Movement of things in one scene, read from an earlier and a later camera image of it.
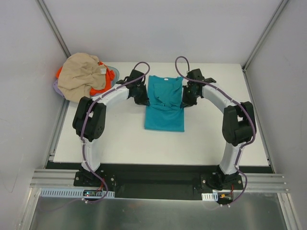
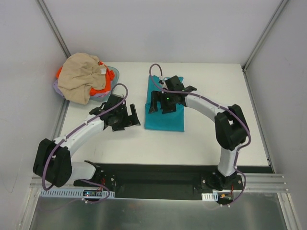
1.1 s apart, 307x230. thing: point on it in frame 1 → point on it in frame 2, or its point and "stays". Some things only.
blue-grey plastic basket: [116, 74] stays
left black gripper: [141, 96] → [126, 119]
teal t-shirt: [164, 112] stays
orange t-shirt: [110, 75] stays
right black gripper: [187, 98] → [160, 103]
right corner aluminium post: [260, 41] stays
